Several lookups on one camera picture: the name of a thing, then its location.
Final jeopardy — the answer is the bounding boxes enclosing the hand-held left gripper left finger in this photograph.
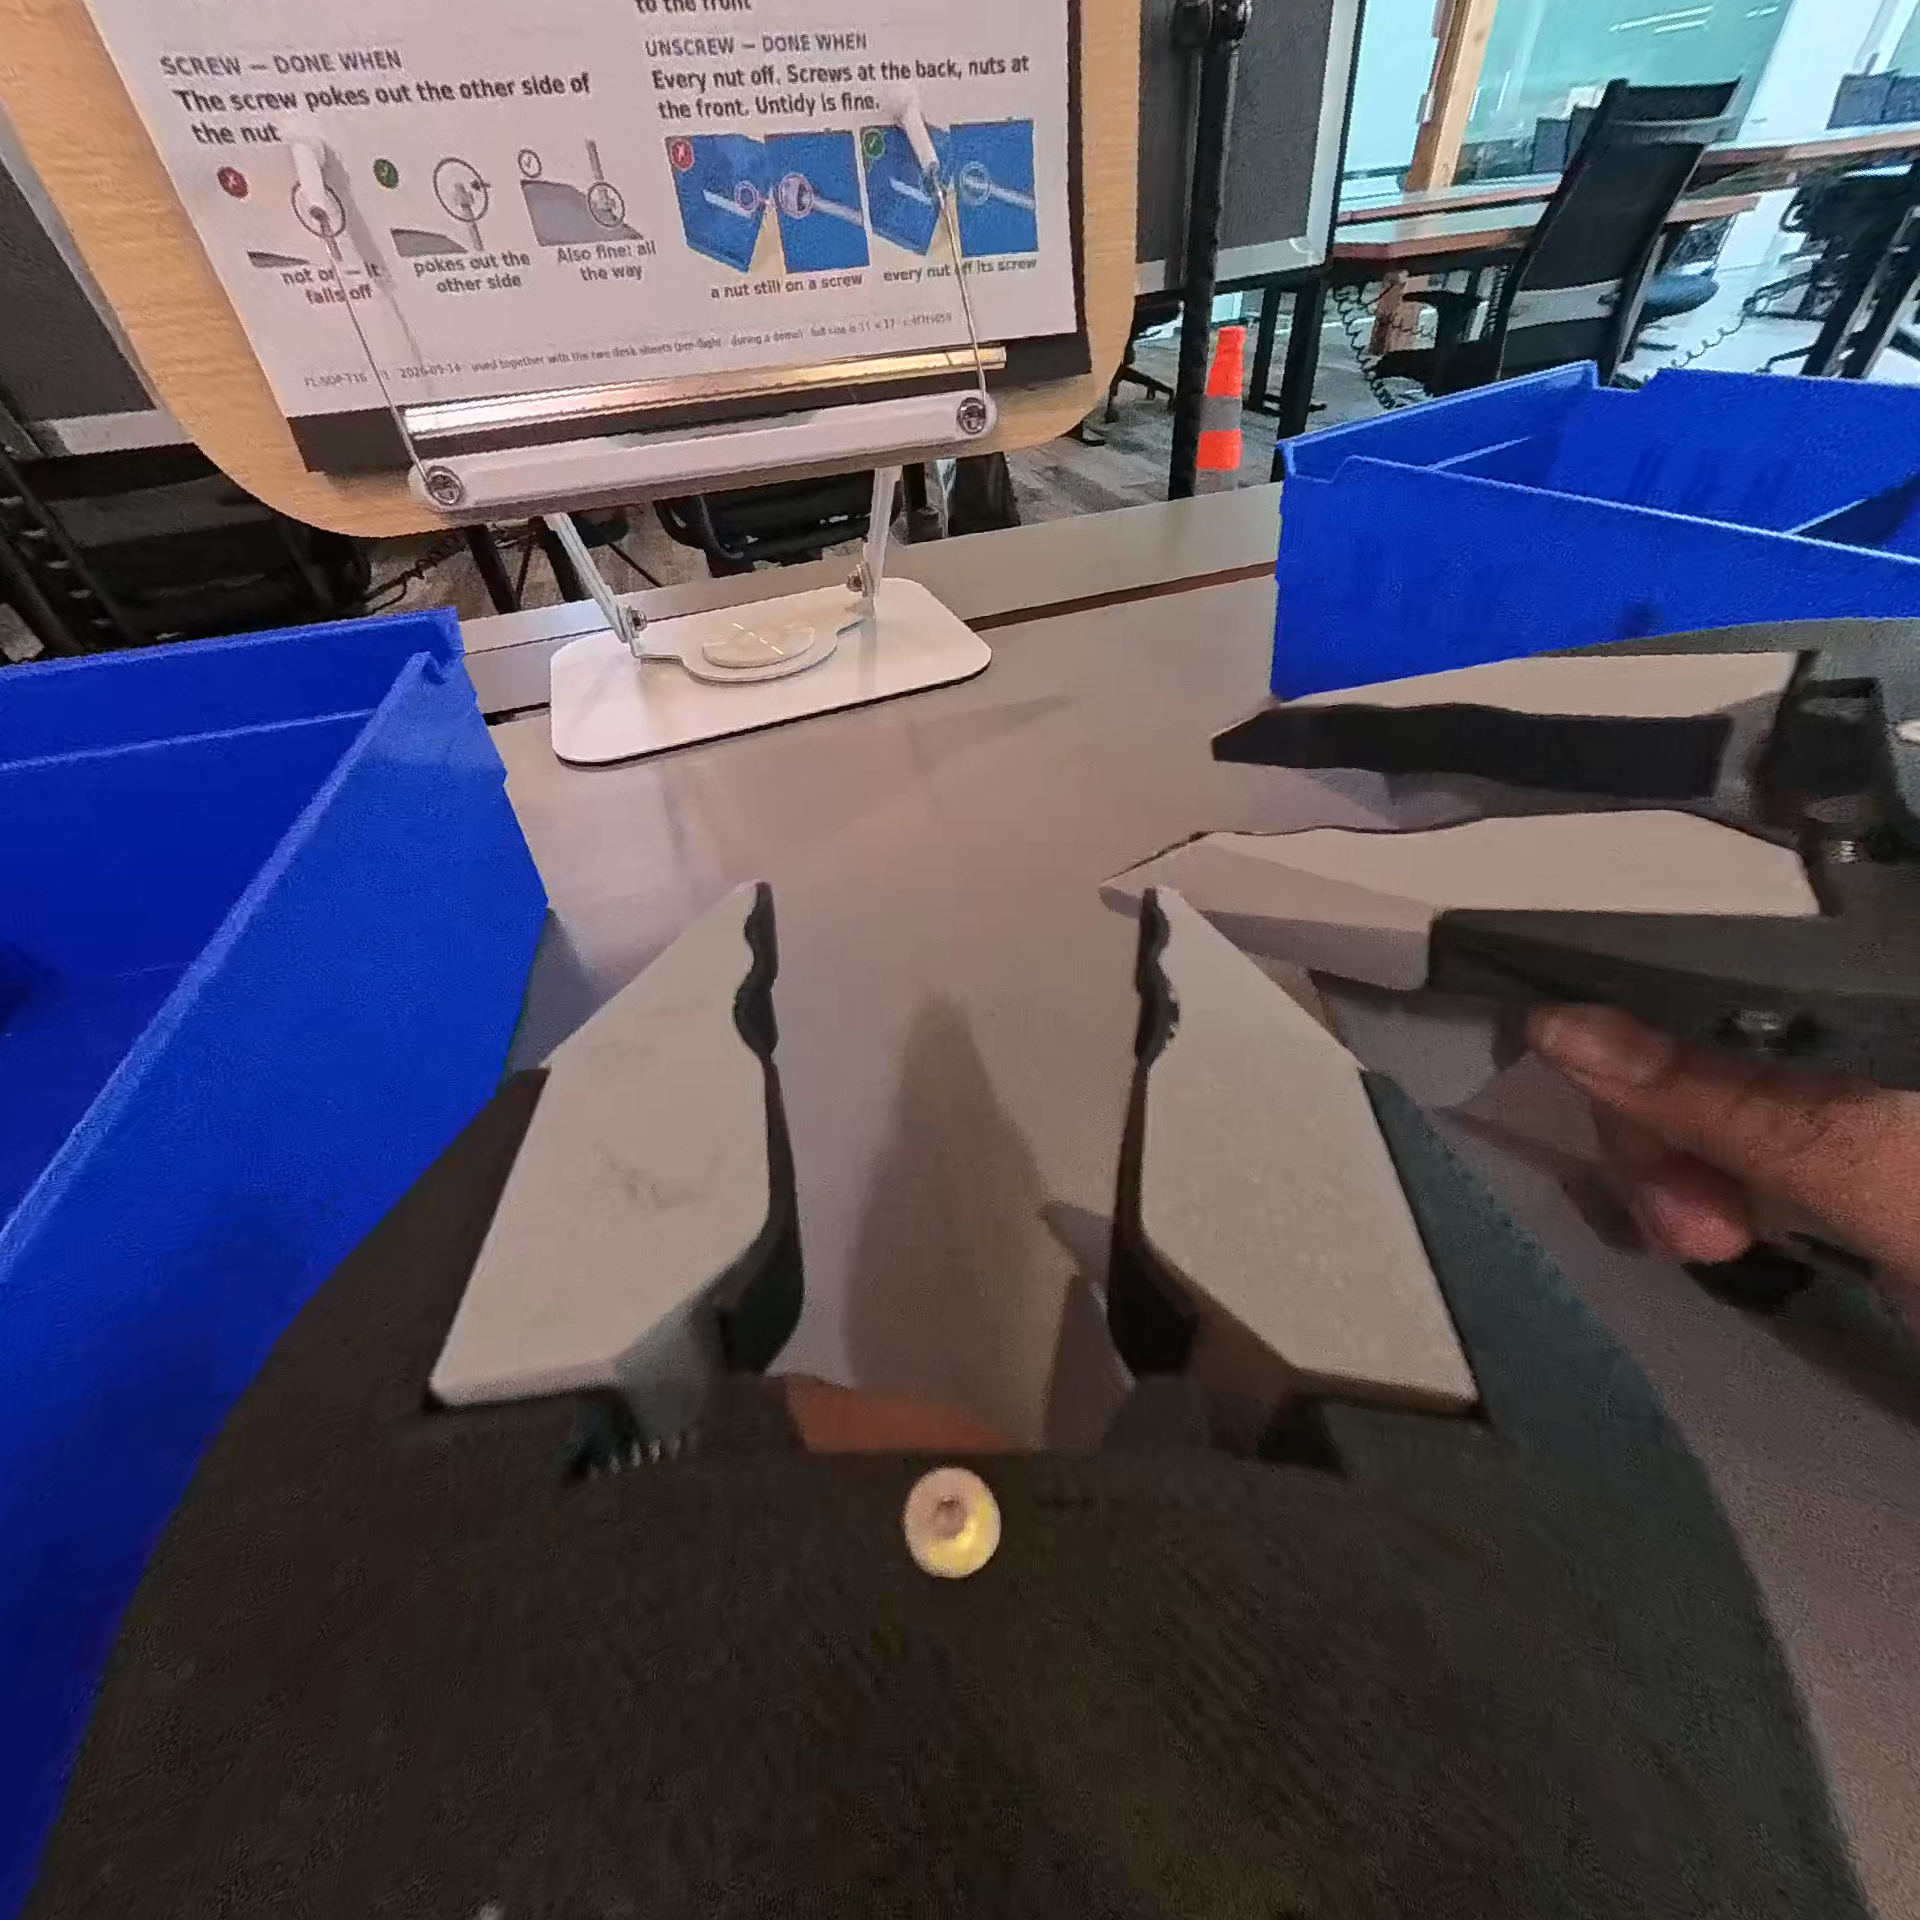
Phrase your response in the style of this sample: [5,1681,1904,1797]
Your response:
[427,879,806,1421]

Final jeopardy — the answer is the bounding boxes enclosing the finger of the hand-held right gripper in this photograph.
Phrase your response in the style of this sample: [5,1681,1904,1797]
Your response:
[1101,807,1826,991]
[1209,651,1818,835]

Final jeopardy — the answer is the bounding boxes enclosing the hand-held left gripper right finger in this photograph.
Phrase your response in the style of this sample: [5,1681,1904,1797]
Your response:
[1106,886,1480,1421]

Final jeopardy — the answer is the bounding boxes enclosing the blue plastic bin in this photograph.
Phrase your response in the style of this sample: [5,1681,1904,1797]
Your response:
[0,606,553,1863]
[1270,359,1920,744]

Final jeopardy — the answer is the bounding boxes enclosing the grey desk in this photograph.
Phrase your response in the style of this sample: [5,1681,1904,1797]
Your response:
[450,482,1920,1920]

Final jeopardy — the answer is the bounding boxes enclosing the person's right hand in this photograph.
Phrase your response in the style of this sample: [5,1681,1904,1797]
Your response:
[1528,1006,1920,1296]

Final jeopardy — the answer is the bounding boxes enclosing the orange traffic cone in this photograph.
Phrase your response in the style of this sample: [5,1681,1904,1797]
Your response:
[1193,323,1250,498]

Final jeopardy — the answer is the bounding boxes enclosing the black office chair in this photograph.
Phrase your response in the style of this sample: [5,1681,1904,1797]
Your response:
[1384,78,1744,408]

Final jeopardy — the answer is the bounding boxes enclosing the long wooden office table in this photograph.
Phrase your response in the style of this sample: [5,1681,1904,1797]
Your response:
[1325,135,1920,441]

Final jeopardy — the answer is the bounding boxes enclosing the black pole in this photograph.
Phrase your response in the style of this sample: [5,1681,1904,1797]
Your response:
[1168,0,1251,499]

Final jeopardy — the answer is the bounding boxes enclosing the grey partition panel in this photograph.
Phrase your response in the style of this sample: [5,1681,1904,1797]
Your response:
[1136,0,1367,297]

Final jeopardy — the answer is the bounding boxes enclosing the rounded wooden board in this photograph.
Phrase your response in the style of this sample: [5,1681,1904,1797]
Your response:
[0,0,1144,539]

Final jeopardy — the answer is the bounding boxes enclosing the printed instruction sheet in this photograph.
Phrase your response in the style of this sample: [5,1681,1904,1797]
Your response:
[81,0,1086,422]

